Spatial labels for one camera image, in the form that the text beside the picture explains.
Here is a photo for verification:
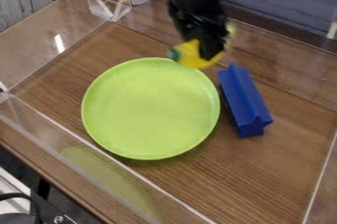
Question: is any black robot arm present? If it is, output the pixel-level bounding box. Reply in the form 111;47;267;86
167;0;231;61

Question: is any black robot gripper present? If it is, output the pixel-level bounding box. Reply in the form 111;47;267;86
167;0;233;61

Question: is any yellow toy banana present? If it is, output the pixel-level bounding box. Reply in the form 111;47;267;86
167;21;237;69

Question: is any clear acrylic enclosure wall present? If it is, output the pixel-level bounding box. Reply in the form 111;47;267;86
0;0;337;224

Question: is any black cable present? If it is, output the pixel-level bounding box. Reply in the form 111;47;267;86
0;192;45;224

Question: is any clear acrylic corner bracket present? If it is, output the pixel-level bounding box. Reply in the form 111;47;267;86
86;0;131;23

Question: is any blue star-shaped block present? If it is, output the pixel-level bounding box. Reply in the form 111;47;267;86
217;63;274;138

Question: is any green round plate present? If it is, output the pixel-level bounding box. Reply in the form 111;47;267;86
81;58;219;160

